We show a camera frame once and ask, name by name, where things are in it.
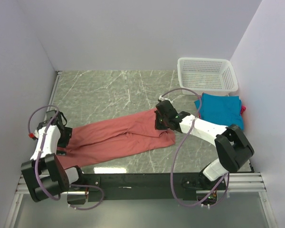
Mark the folded blue t-shirt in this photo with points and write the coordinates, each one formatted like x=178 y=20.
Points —
x=222 y=111

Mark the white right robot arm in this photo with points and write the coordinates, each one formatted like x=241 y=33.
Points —
x=232 y=146

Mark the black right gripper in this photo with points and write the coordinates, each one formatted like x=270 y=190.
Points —
x=157 y=126

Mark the salmon pink t-shirt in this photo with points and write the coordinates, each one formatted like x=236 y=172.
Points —
x=115 y=138

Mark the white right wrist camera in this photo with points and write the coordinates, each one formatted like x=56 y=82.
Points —
x=161 y=98

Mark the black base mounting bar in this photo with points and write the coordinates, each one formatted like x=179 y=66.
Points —
x=149 y=186

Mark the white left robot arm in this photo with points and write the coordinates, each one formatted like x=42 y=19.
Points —
x=44 y=175

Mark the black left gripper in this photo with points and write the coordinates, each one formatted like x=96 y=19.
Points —
x=67 y=133

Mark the white perforated plastic basket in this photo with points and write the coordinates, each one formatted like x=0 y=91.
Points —
x=207 y=75

